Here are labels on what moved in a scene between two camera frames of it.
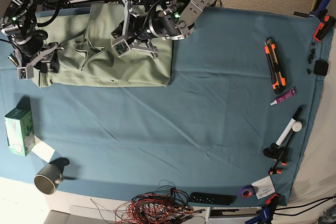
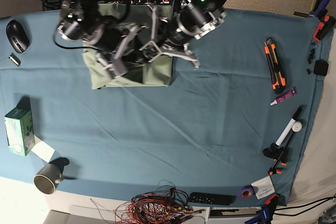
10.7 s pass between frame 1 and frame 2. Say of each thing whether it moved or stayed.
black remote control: stayed
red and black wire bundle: stayed
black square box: stayed
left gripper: moved
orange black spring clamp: stayed
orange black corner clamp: stayed
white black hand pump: stayed
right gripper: moved
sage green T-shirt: moved
